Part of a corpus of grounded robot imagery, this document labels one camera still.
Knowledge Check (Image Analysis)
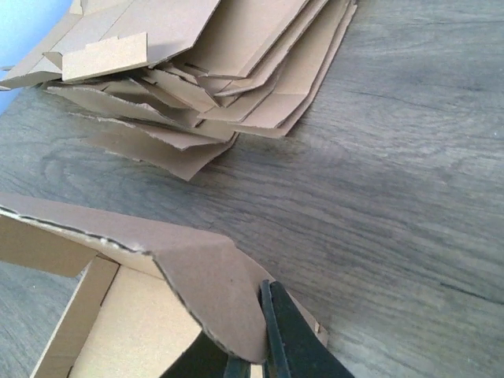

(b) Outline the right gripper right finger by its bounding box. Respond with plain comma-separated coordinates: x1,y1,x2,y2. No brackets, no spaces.
261,280,354,378

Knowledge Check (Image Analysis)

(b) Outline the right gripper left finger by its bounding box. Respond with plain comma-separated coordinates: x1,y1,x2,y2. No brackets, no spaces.
160,332,251,378

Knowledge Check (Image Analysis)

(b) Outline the cardboard box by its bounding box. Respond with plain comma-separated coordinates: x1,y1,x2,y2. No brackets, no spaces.
0,191,330,378

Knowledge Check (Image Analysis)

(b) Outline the stack of flat cardboard blanks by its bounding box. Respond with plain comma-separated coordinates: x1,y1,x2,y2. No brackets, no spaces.
1,1,358,180

